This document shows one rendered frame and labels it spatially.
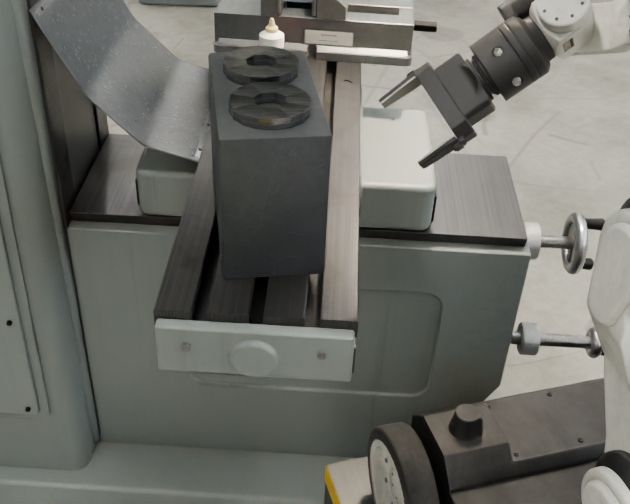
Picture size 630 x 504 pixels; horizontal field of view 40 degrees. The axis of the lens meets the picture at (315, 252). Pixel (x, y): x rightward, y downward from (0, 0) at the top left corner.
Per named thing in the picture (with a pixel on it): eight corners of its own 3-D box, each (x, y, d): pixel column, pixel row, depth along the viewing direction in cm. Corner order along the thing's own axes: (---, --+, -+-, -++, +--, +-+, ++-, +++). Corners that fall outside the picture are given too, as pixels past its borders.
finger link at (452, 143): (415, 160, 114) (454, 133, 113) (421, 165, 117) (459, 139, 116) (421, 170, 114) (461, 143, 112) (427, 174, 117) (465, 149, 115)
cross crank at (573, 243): (584, 251, 168) (598, 200, 161) (597, 288, 159) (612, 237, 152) (503, 246, 168) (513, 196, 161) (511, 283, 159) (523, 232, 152)
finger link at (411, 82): (386, 109, 120) (423, 83, 119) (379, 103, 117) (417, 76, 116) (380, 100, 121) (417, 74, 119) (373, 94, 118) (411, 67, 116)
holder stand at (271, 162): (300, 176, 118) (305, 39, 106) (325, 274, 101) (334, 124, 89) (213, 180, 117) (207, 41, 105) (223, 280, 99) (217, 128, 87)
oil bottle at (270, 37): (284, 77, 143) (285, 13, 137) (282, 87, 140) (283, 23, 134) (260, 75, 143) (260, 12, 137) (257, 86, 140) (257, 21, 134)
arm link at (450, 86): (469, 153, 118) (544, 102, 115) (454, 136, 109) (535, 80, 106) (422, 82, 122) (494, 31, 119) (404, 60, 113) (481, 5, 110)
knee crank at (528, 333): (623, 345, 160) (632, 321, 156) (631, 368, 155) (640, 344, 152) (506, 338, 160) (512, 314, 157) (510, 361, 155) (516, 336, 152)
